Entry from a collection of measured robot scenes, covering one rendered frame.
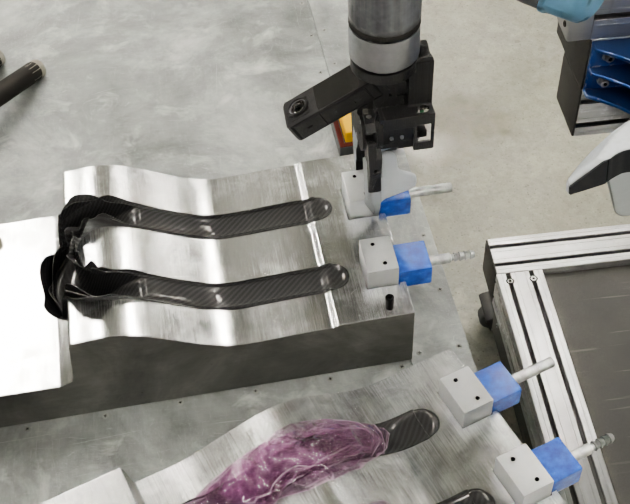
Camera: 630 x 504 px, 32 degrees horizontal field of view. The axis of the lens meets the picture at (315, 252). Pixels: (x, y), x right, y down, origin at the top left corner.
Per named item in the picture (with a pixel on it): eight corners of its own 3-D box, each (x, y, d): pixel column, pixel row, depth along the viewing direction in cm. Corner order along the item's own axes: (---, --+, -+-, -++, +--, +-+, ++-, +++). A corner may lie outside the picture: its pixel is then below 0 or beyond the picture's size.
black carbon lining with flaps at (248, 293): (328, 204, 136) (326, 148, 129) (354, 305, 125) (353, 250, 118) (44, 247, 133) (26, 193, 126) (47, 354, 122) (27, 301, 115)
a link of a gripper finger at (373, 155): (384, 197, 124) (381, 129, 119) (371, 200, 124) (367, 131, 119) (375, 176, 128) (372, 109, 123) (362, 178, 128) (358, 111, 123)
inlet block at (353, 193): (444, 187, 138) (447, 156, 134) (454, 216, 134) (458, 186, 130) (341, 202, 136) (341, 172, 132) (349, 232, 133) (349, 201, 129)
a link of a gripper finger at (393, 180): (420, 220, 129) (418, 152, 123) (370, 228, 128) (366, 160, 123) (414, 206, 131) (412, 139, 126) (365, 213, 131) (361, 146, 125)
